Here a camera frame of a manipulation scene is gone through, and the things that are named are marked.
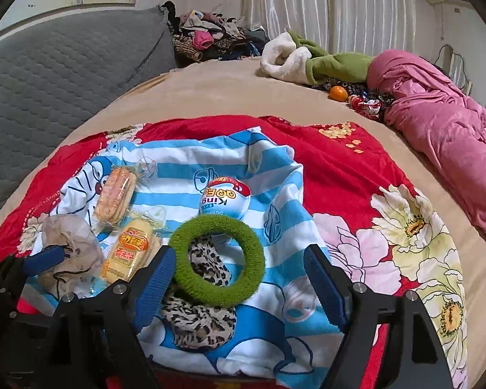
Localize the white metal wire frame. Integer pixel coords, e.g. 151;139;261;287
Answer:
435;44;472;94

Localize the leopard print scrunchie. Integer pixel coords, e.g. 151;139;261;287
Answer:
160;235;237;351

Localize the grey quilted headboard cover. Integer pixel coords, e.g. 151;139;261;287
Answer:
0;6;178;231

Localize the red white candy wrapper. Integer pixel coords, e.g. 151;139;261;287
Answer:
348;94;383;120

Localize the dark patterned cloth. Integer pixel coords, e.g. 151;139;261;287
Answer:
314;77;393;122

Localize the white striped curtain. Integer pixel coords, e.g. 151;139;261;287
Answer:
241;0;417;55

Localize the beige bed sheet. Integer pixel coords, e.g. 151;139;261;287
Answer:
0;54;486;389

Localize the orange cracker packet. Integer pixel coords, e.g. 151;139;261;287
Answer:
100;217;163;286
94;164;140;225

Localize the blue striped cartoon cloth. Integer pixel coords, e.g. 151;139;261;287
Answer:
59;127;341;389

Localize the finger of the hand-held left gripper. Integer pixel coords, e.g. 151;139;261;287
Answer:
0;245;71;292

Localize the blue white toy egg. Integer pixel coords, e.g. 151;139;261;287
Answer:
197;176;252;244

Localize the pile of clothes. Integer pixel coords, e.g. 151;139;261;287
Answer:
162;1;268;67

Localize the green white fleece blanket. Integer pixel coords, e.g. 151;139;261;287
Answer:
260;29;375;87

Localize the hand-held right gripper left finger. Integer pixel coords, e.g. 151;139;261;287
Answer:
51;245;177;389

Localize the green fuzzy scrunchie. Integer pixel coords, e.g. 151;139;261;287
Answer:
168;215;267;309

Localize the pink quilt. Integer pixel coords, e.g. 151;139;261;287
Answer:
368;49;486;252

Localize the pink sheer drawstring pouch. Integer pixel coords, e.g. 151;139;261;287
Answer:
36;215;106;304

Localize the red floral blanket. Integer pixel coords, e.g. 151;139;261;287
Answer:
0;115;468;389

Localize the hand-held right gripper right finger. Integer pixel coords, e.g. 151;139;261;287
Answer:
304;244;454;389

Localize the white air conditioner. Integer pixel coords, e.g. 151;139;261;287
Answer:
425;0;470;13

